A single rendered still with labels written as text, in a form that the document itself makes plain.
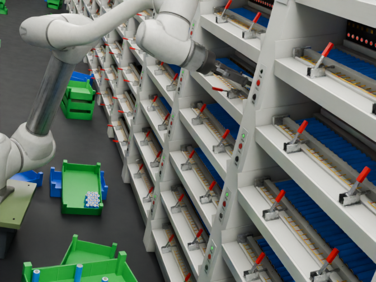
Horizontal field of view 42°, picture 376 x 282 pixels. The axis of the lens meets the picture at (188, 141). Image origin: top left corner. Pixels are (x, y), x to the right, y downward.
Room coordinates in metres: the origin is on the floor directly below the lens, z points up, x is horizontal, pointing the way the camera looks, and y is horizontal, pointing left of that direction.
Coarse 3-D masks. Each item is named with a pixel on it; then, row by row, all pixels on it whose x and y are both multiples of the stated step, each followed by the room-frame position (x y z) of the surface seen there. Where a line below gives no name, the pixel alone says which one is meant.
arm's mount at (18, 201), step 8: (8, 184) 1.95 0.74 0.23; (16, 184) 1.97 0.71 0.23; (24, 184) 1.98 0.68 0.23; (32, 184) 2.00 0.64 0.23; (16, 192) 1.90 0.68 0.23; (24, 192) 1.91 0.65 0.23; (32, 192) 1.93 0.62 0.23; (8, 200) 1.82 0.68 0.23; (16, 200) 1.84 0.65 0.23; (24, 200) 1.85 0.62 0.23; (0, 208) 1.75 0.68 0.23; (8, 208) 1.77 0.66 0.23; (16, 208) 1.78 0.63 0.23; (24, 208) 1.79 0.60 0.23; (0, 216) 1.70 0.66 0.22; (8, 216) 1.71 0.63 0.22; (16, 216) 1.72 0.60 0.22; (24, 216) 1.76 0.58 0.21; (0, 224) 1.66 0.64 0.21; (8, 224) 1.67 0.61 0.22; (16, 224) 1.67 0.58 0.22
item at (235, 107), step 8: (224, 48) 2.08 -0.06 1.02; (232, 48) 2.09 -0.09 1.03; (216, 56) 2.07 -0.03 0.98; (224, 56) 2.08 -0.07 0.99; (240, 56) 2.01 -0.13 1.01; (256, 64) 1.85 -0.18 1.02; (192, 72) 1.99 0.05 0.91; (200, 80) 1.88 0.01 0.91; (208, 80) 1.81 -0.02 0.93; (216, 80) 1.81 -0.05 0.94; (208, 88) 1.79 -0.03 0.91; (224, 88) 1.71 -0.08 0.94; (216, 96) 1.71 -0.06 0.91; (224, 96) 1.63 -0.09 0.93; (224, 104) 1.62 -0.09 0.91; (232, 104) 1.56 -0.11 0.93; (240, 104) 1.56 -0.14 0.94; (232, 112) 1.55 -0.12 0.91; (240, 112) 1.48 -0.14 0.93; (240, 120) 1.49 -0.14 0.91
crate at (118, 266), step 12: (120, 252) 1.27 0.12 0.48; (24, 264) 1.11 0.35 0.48; (72, 264) 1.20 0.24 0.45; (84, 264) 1.21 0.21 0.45; (96, 264) 1.24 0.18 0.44; (108, 264) 1.26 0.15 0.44; (120, 264) 1.26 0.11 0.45; (24, 276) 1.10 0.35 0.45; (48, 276) 1.16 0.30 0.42; (60, 276) 1.18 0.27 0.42; (72, 276) 1.20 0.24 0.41; (84, 276) 1.22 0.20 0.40; (96, 276) 1.23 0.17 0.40; (108, 276) 1.25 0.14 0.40; (120, 276) 1.26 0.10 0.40; (132, 276) 1.21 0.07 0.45
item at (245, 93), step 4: (216, 76) 1.82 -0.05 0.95; (220, 76) 1.83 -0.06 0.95; (220, 80) 1.77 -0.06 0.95; (228, 80) 1.75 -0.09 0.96; (232, 84) 1.71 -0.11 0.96; (236, 84) 1.68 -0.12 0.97; (240, 84) 1.68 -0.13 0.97; (240, 88) 1.64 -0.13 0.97; (244, 88) 1.63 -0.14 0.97; (240, 92) 1.64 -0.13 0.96; (244, 92) 1.60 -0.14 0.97; (248, 92) 1.60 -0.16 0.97; (240, 96) 1.60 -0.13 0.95; (244, 96) 1.60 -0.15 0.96
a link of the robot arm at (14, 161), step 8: (0, 136) 1.84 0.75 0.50; (0, 144) 1.80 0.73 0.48; (8, 144) 1.83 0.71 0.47; (0, 152) 1.79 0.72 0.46; (8, 152) 1.82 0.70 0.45; (16, 152) 1.86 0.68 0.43; (0, 160) 1.78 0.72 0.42; (8, 160) 1.82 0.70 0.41; (16, 160) 1.85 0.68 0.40; (0, 168) 1.78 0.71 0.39; (8, 168) 1.82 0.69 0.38; (16, 168) 1.86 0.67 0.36; (0, 176) 1.79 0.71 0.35; (8, 176) 1.83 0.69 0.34; (0, 184) 1.79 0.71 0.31
